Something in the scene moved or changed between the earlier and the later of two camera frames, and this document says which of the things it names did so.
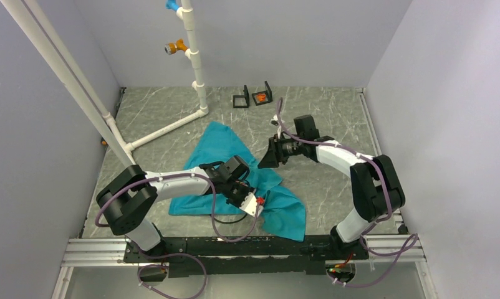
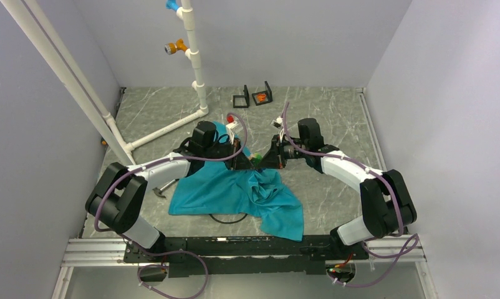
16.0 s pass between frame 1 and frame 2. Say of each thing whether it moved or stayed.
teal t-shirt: stayed
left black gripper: moved
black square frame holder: stayed
